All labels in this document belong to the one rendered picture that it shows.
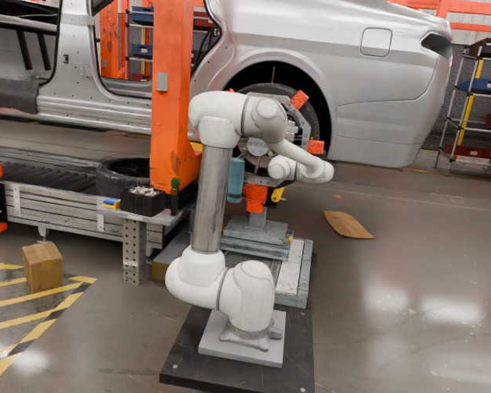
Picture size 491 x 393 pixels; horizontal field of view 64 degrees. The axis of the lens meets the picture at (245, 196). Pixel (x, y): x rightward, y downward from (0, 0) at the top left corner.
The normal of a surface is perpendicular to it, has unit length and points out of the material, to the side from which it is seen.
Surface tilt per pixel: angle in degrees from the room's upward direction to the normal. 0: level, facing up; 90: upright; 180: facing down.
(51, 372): 0
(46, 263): 90
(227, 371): 0
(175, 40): 90
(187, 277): 80
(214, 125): 89
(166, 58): 90
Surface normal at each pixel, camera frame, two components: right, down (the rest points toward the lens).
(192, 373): 0.10, -0.95
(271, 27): -0.20, 0.29
